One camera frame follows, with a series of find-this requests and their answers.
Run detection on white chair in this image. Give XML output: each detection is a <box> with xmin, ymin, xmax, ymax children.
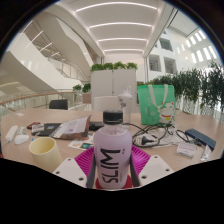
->
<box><xmin>93</xmin><ymin>95</ymin><xmax>122</xmax><ymax>113</ymax></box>

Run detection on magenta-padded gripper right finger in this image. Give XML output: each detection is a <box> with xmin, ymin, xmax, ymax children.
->
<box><xmin>129</xmin><ymin>144</ymin><xmax>175</xmax><ymax>188</ymax></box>

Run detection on green tote bag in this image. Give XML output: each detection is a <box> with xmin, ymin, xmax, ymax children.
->
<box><xmin>136</xmin><ymin>83</ymin><xmax>177</xmax><ymax>127</ymax></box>

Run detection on black chair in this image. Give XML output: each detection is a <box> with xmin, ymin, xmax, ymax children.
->
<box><xmin>48</xmin><ymin>98</ymin><xmax>69</xmax><ymax>111</ymax></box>

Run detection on white cabinet topped with plants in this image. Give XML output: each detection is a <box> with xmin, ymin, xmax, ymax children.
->
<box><xmin>89</xmin><ymin>61</ymin><xmax>139</xmax><ymax>113</ymax></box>

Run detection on black flat device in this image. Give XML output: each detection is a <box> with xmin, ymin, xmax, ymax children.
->
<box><xmin>34</xmin><ymin>122</ymin><xmax>63</xmax><ymax>137</ymax></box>

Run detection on pale yellow mug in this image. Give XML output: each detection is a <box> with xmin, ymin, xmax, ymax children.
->
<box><xmin>28</xmin><ymin>136</ymin><xmax>63</xmax><ymax>174</ymax></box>

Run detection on small potted plant planter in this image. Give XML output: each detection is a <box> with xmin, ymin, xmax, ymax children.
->
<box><xmin>72</xmin><ymin>83</ymin><xmax>92</xmax><ymax>104</ymax></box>

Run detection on dark red phone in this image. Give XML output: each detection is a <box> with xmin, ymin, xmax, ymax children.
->
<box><xmin>26</xmin><ymin>121</ymin><xmax>42</xmax><ymax>130</ymax></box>

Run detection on black cable bundle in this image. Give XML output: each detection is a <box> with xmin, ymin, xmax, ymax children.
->
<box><xmin>123</xmin><ymin>122</ymin><xmax>191</xmax><ymax>148</ymax></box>

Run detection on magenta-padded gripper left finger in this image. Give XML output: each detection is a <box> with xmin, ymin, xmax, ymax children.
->
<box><xmin>52</xmin><ymin>145</ymin><xmax>98</xmax><ymax>190</ymax></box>

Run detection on pink drink bottle black cap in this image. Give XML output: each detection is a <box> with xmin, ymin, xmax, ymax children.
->
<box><xmin>92</xmin><ymin>109</ymin><xmax>133</xmax><ymax>191</ymax></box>

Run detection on small white block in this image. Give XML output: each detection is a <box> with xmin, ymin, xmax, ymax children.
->
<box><xmin>16</xmin><ymin>125</ymin><xmax>27</xmax><ymax>136</ymax></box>

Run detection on ceiling light strips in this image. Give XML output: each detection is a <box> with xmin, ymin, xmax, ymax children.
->
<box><xmin>75</xmin><ymin>1</ymin><xmax>158</xmax><ymax>53</ymax></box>

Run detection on row of green hedge plants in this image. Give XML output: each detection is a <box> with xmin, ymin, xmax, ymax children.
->
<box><xmin>137</xmin><ymin>59</ymin><xmax>224</xmax><ymax>118</ymax></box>

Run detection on black wallet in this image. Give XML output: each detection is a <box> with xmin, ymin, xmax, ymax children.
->
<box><xmin>88</xmin><ymin>121</ymin><xmax>105</xmax><ymax>132</ymax></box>

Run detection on colourful sticker card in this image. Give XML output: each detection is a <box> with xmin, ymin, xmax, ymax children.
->
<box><xmin>67</xmin><ymin>133</ymin><xmax>95</xmax><ymax>151</ymax></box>

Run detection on white packet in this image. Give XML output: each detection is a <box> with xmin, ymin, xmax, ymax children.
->
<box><xmin>175</xmin><ymin>142</ymin><xmax>198</xmax><ymax>158</ymax></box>
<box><xmin>200</xmin><ymin>144</ymin><xmax>213</xmax><ymax>163</ymax></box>

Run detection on wood-topped glass railing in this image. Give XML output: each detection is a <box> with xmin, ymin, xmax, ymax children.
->
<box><xmin>0</xmin><ymin>89</ymin><xmax>76</xmax><ymax>116</ymax></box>

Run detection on white power strip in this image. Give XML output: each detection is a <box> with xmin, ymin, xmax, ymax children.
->
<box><xmin>4</xmin><ymin>124</ymin><xmax>19</xmax><ymax>144</ymax></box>

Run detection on white computer mouse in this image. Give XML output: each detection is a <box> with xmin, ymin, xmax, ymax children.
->
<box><xmin>13</xmin><ymin>133</ymin><xmax>30</xmax><ymax>146</ymax></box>

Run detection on clear shaker bottle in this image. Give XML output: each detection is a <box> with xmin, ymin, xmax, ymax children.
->
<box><xmin>117</xmin><ymin>86</ymin><xmax>133</xmax><ymax>125</ymax></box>

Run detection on dark blue flat notebook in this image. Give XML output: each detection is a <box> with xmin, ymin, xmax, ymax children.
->
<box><xmin>184</xmin><ymin>128</ymin><xmax>217</xmax><ymax>152</ymax></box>

